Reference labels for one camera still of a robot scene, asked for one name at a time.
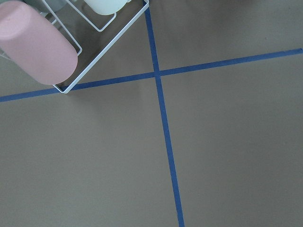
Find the pale green cup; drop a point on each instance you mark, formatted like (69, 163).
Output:
(106, 7)

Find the pink plastic cup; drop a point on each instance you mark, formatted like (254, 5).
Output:
(34, 44)

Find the white wire rack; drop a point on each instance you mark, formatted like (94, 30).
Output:
(68, 88)

